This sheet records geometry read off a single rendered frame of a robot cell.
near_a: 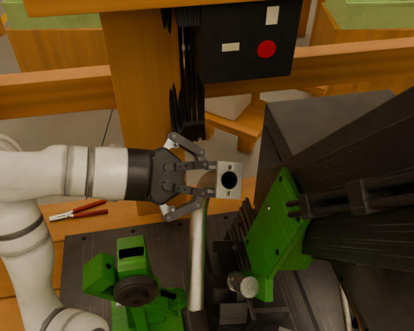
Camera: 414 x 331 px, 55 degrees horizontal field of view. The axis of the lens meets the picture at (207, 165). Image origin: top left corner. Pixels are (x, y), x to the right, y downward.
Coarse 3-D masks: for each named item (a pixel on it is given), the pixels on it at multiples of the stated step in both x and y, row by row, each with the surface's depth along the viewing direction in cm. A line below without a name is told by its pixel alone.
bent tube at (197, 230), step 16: (208, 176) 63; (224, 176) 64; (240, 176) 59; (224, 192) 58; (240, 192) 59; (192, 224) 71; (192, 240) 70; (192, 256) 70; (192, 272) 69; (192, 288) 69; (192, 304) 69
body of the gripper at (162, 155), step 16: (128, 160) 53; (144, 160) 54; (160, 160) 57; (176, 160) 57; (128, 176) 53; (144, 176) 53; (160, 176) 57; (176, 176) 57; (128, 192) 54; (144, 192) 54; (160, 192) 57; (176, 192) 58
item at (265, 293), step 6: (246, 270) 78; (252, 276) 75; (258, 276) 72; (264, 276) 70; (258, 282) 72; (264, 282) 70; (270, 282) 70; (264, 288) 70; (270, 288) 70; (258, 294) 72; (264, 294) 70; (270, 294) 70; (264, 300) 70; (270, 300) 70
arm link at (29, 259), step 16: (16, 240) 52; (32, 240) 53; (48, 240) 56; (0, 256) 54; (16, 256) 53; (32, 256) 54; (48, 256) 56; (16, 272) 54; (32, 272) 55; (48, 272) 57; (16, 288) 57; (32, 288) 57; (48, 288) 61; (32, 304) 60; (48, 304) 62; (32, 320) 61; (48, 320) 62
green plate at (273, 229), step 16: (288, 176) 66; (272, 192) 70; (288, 192) 65; (272, 208) 70; (288, 208) 64; (256, 224) 75; (272, 224) 69; (288, 224) 64; (304, 224) 60; (256, 240) 75; (272, 240) 69; (288, 240) 64; (256, 256) 74; (272, 256) 68; (288, 256) 68; (304, 256) 69; (256, 272) 74; (272, 272) 69
